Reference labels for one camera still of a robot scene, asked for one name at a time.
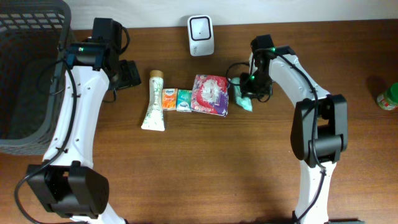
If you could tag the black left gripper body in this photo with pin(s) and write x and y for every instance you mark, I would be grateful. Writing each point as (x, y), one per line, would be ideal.
(115, 76)

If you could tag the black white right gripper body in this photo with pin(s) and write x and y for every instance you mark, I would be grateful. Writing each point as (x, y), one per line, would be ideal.
(264, 84)

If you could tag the mint green wipes packet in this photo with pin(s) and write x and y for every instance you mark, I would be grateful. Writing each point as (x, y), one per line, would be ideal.
(240, 100)

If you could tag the red purple floral pack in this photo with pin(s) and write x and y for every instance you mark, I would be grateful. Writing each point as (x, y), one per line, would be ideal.
(210, 95)

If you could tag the orange tissue packet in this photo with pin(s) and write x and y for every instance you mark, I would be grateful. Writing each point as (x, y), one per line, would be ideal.
(169, 99)

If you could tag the white tube with brown cap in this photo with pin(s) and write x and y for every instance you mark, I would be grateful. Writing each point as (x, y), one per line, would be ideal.
(154, 118)

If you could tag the teal tissue packet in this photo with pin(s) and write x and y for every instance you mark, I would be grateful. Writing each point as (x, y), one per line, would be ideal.
(184, 101)

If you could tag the green lid glass jar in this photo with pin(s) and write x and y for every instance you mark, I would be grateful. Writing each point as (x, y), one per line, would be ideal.
(388, 99)

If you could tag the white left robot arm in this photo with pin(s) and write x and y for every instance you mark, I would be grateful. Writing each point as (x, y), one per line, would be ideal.
(65, 182)

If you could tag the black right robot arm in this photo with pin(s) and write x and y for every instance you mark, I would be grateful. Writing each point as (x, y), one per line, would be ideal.
(319, 131)

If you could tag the white black barcode scanner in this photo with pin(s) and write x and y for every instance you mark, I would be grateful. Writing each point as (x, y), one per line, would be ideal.
(201, 36)

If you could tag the grey plastic mesh basket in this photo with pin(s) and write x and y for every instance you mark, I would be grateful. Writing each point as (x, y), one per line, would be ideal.
(34, 37)

